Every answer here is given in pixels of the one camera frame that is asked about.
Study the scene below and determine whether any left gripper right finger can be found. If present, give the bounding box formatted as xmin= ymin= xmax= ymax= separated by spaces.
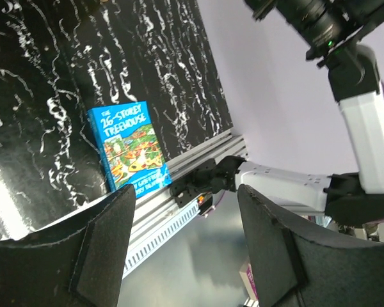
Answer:
xmin=237 ymin=184 xmax=384 ymax=306

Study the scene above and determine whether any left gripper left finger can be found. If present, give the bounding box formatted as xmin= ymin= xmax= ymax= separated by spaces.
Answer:
xmin=0 ymin=185 xmax=136 ymax=306

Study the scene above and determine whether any blue Storey Treehouse book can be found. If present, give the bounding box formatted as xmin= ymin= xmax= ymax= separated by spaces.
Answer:
xmin=87 ymin=101 xmax=172 ymax=198

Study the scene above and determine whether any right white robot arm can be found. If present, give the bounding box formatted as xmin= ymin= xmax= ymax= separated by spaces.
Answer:
xmin=198 ymin=1 xmax=384 ymax=226

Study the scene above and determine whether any black marble pattern mat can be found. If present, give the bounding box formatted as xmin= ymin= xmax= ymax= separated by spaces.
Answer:
xmin=0 ymin=1 xmax=232 ymax=240

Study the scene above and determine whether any aluminium rail frame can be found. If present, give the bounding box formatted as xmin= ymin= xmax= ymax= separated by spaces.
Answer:
xmin=123 ymin=129 xmax=248 ymax=277

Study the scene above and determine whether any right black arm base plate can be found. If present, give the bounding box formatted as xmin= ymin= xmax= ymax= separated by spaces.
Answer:
xmin=170 ymin=158 xmax=216 ymax=209

